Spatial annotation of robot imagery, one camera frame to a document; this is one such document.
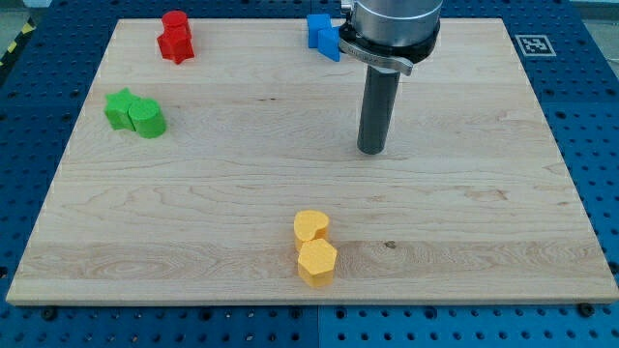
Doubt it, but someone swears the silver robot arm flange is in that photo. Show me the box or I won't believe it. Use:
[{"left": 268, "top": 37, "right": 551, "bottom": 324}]
[{"left": 339, "top": 0, "right": 443, "bottom": 75}]

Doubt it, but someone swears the yellow heart block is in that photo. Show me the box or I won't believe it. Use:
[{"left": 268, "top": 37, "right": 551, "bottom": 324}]
[{"left": 293, "top": 210, "right": 330, "bottom": 251}]

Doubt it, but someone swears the yellow hexagon block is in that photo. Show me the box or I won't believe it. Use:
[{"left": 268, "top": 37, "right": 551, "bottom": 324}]
[{"left": 297, "top": 239, "right": 338, "bottom": 288}]

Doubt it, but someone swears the grey cylindrical pointer rod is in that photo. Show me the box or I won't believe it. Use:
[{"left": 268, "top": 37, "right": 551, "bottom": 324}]
[{"left": 357, "top": 66, "right": 400, "bottom": 155}]

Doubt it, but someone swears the blue angular block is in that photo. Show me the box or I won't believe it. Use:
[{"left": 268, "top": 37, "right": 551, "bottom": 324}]
[{"left": 317, "top": 27, "right": 340, "bottom": 62}]

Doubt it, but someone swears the blue cube block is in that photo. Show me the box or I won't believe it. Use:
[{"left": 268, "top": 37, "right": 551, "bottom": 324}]
[{"left": 306, "top": 14, "right": 332, "bottom": 48}]

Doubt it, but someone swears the light wooden board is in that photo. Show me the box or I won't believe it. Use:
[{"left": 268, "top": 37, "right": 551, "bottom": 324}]
[{"left": 7, "top": 18, "right": 618, "bottom": 306}]

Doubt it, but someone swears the green cylinder block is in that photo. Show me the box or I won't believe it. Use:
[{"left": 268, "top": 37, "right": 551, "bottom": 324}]
[{"left": 129, "top": 98, "right": 166, "bottom": 138}]

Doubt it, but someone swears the red star block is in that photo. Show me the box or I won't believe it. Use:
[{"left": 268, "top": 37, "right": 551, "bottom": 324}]
[{"left": 157, "top": 28, "right": 194, "bottom": 65}]

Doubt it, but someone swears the red cylinder block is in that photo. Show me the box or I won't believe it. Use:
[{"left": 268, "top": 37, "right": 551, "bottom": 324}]
[{"left": 162, "top": 10, "right": 192, "bottom": 37}]

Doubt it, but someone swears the green star block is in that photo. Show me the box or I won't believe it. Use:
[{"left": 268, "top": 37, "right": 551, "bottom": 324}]
[{"left": 103, "top": 88, "right": 140, "bottom": 131}]

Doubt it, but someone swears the white fiducial marker tag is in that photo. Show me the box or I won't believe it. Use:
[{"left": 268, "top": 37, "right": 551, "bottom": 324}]
[{"left": 516, "top": 34, "right": 556, "bottom": 57}]

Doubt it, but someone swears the black bolt left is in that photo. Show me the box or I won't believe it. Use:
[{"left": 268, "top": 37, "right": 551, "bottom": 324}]
[{"left": 41, "top": 306, "right": 58, "bottom": 322}]

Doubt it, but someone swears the black bolt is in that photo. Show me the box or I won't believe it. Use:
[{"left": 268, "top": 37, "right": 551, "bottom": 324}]
[
  {"left": 41, "top": 306, "right": 58, "bottom": 322},
  {"left": 576, "top": 303, "right": 596, "bottom": 318}
]

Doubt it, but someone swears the black bolt right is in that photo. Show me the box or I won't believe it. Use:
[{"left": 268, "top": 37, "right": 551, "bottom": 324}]
[{"left": 576, "top": 303, "right": 596, "bottom": 318}]

